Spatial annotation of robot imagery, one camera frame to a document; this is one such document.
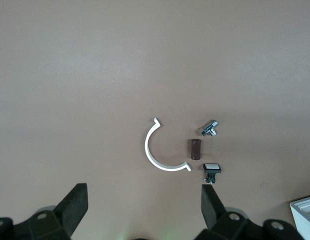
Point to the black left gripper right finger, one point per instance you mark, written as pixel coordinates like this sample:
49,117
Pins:
212,212

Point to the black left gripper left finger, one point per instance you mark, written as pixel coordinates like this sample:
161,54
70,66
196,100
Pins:
70,215

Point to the white square push button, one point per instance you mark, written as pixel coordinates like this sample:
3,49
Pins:
212,168

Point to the white drawer cabinet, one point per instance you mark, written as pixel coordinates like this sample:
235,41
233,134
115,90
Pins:
303,222

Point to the brown rectangular block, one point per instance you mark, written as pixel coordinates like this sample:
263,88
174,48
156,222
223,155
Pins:
195,149

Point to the small metal fitting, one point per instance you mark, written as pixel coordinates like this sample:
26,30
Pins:
209,128

